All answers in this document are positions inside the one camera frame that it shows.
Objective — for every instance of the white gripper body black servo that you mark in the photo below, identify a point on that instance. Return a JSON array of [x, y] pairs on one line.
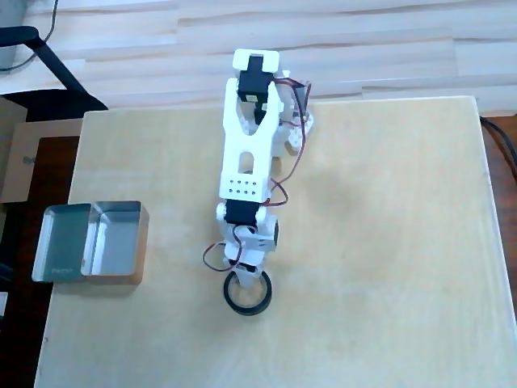
[[247, 270]]

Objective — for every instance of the grey table clamp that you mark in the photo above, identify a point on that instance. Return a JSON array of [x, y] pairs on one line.
[[303, 101]]

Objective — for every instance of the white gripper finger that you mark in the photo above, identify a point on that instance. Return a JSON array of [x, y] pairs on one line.
[[247, 281]]

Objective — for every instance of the black tape roll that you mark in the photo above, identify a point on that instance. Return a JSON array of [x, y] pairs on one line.
[[250, 311]]

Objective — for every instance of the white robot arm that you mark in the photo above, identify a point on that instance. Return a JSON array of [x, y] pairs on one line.
[[246, 169]]

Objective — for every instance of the plain brown cardboard box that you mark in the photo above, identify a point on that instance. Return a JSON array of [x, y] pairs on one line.
[[8, 117]]

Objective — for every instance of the printed brown cardboard box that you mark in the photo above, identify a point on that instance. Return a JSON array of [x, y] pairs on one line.
[[22, 161]]

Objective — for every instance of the grey plastic container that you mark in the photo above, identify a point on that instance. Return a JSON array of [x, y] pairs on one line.
[[10, 16]]

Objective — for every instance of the metal tray with orange sides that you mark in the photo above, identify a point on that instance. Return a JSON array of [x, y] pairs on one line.
[[117, 242]]

